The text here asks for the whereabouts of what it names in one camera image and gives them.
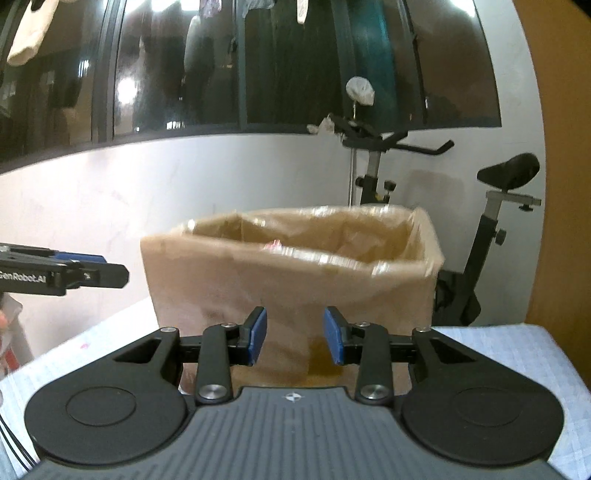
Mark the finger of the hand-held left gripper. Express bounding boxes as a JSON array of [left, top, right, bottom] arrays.
[[65, 261, 130, 291], [54, 250, 108, 266]]

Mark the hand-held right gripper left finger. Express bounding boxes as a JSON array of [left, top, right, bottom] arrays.
[[113, 306, 269, 404]]

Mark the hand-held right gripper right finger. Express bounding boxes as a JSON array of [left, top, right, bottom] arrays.
[[323, 306, 481, 404]]

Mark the cardboard box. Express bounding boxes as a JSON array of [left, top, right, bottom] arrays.
[[140, 205, 445, 395]]

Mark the pale crumpled bag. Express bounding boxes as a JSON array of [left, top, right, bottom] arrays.
[[0, 293, 35, 374]]

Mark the black exercise bike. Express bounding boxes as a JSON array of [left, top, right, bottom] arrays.
[[318, 113, 542, 328]]

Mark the plaid bed sheet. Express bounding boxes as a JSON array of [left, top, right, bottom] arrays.
[[0, 295, 591, 480]]

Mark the white rag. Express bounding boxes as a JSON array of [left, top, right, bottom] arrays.
[[307, 117, 338, 136]]

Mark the white hanging cloth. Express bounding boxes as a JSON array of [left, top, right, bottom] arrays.
[[7, 0, 61, 65]]

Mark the dark window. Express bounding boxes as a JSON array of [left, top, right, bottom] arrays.
[[0, 0, 502, 162]]

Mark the wooden door panel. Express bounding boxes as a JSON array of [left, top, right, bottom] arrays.
[[512, 0, 591, 352]]

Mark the black cable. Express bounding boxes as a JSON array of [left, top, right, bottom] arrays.
[[0, 415, 38, 472]]

